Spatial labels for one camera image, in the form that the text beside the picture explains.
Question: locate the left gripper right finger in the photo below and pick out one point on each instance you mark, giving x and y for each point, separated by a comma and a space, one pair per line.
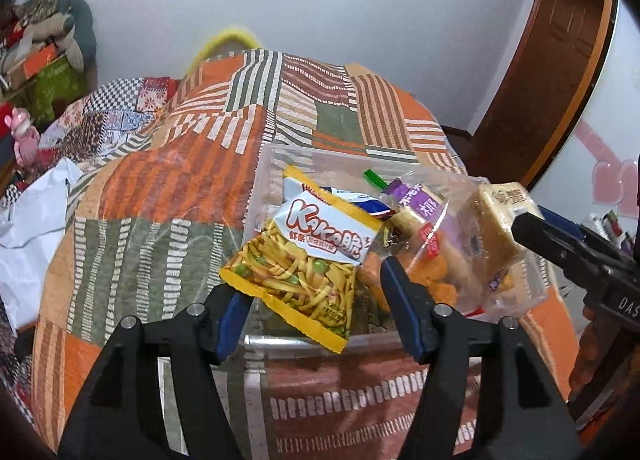
520, 411

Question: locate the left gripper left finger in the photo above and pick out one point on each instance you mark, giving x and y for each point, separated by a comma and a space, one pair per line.
117, 413

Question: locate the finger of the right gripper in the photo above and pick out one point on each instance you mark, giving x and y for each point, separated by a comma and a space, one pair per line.
560, 222
560, 248

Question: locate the square bread pack with barcode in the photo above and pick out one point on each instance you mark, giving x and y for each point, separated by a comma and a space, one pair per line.
495, 207

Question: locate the clear bag orange snacks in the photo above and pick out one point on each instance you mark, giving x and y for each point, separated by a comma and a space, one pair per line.
434, 255

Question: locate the purple coconut roll pack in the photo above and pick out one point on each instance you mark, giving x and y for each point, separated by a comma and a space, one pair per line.
413, 206

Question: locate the yellow Kako snack bag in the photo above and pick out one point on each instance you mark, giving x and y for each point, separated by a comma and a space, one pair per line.
303, 263

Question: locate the white appliance with stickers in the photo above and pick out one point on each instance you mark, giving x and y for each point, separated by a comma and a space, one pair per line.
608, 227

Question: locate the brown wooden door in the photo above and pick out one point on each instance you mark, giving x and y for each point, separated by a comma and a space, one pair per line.
543, 92

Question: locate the patchwork orange quilt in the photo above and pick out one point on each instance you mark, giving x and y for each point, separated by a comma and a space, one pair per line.
155, 227

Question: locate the white plastic bag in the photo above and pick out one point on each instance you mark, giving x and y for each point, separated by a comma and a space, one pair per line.
31, 230

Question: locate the blue red white snack bag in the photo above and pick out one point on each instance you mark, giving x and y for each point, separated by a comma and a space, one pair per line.
373, 206

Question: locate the clear plastic storage bin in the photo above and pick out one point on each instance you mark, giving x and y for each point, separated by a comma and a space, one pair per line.
465, 219

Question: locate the pink plush toy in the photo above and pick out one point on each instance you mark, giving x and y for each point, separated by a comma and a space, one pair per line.
25, 135

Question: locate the checkered patchwork blanket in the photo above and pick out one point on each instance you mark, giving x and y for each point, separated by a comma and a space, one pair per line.
99, 128

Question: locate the green patterned box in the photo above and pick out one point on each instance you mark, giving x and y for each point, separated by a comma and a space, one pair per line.
47, 94

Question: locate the yellow fuzzy pillow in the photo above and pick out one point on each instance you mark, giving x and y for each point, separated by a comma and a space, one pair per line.
229, 38

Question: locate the grey stuffed toy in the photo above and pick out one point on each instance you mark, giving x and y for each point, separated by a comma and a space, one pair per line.
61, 30

